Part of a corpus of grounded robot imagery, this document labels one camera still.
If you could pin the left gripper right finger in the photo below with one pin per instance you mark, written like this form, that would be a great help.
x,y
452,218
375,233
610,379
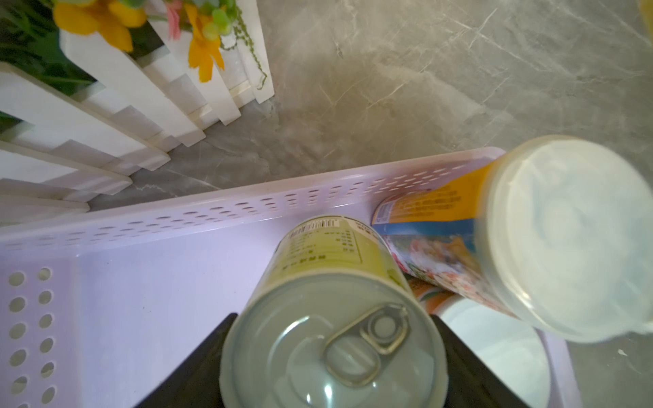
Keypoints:
x,y
471,382

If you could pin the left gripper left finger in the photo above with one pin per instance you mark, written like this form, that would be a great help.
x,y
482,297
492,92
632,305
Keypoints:
x,y
195,382

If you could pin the orange can plastic lid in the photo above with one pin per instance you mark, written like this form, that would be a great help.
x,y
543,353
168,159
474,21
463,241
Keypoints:
x,y
511,349

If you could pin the purple plastic basket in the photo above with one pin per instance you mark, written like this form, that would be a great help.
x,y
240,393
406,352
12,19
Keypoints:
x,y
98,310

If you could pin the tall yellow can plastic lid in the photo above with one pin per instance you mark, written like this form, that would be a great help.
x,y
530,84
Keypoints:
x,y
556,233

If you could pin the flower pot white fence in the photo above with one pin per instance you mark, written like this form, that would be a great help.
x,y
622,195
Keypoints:
x,y
95,91

